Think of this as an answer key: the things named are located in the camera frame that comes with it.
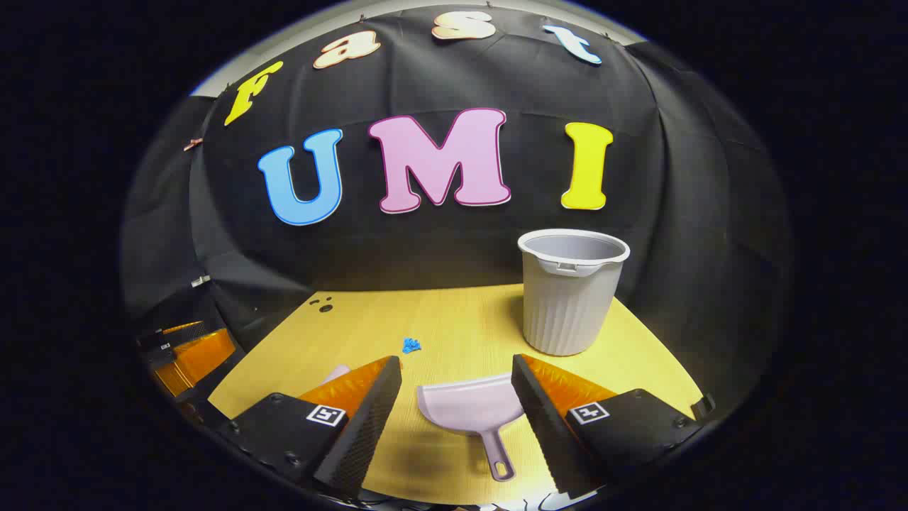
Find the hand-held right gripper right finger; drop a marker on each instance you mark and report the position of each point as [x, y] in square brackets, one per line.
[543, 426]

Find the blue paper trash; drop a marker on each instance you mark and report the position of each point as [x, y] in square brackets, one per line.
[411, 346]

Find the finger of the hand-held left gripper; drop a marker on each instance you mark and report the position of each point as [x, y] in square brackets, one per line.
[202, 358]
[177, 336]

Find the copper metal clip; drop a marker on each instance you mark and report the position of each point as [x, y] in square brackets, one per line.
[192, 145]

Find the grey ribbed garbage bin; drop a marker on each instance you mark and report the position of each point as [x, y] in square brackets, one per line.
[567, 312]

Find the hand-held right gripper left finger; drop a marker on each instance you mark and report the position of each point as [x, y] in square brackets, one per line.
[369, 419]

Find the lilac plastic dustpan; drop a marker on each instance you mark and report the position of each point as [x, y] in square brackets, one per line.
[468, 408]

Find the wooden desktop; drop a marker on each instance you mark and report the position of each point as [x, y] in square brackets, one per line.
[454, 319]

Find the small lilac broom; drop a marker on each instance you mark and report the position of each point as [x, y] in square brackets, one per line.
[339, 372]

